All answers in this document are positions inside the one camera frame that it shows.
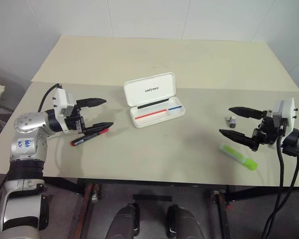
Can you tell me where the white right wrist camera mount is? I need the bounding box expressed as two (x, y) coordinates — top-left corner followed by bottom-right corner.
(269, 97), (299, 150)

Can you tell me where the green highlighter pen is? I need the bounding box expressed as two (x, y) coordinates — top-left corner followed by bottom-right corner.
(218, 143), (259, 172)

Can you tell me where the dark rounded shape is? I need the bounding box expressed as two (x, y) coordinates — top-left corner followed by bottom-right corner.
(108, 203), (141, 239)
(166, 203), (203, 239)

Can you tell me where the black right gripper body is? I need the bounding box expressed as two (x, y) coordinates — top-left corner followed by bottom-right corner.
(251, 110), (289, 147)

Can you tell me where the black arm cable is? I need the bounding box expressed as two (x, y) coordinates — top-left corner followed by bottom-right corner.
(38, 83), (63, 114)
(263, 124), (299, 239)

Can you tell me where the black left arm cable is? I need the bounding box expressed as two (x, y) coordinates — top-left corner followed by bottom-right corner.
(38, 83), (63, 114)

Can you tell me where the black table frame brace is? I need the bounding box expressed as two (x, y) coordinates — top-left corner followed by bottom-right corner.
(226, 185), (299, 203)
(43, 177), (86, 195)

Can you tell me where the white plastic pencil case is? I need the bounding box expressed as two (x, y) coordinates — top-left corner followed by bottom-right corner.
(123, 72), (186, 129)

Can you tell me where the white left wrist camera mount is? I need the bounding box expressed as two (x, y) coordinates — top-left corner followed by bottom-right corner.
(53, 88), (78, 132)

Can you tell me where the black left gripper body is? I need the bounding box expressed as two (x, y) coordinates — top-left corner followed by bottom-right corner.
(64, 101), (88, 135)

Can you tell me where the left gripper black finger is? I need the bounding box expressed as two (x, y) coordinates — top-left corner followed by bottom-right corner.
(84, 121), (115, 134)
(76, 98), (107, 110)

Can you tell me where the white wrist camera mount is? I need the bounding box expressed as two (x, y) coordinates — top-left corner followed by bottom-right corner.
(269, 97), (299, 150)
(53, 88), (78, 132)

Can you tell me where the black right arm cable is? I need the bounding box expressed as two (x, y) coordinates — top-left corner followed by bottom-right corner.
(263, 124), (299, 239)

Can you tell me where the rusty metal table leg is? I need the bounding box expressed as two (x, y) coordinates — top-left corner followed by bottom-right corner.
(74, 183), (102, 239)
(209, 189), (231, 239)

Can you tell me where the black marker with red cap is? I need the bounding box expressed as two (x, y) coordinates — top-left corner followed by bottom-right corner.
(70, 127), (111, 147)

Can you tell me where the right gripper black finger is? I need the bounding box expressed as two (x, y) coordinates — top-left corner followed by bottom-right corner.
(228, 106), (266, 120)
(219, 128), (259, 152)

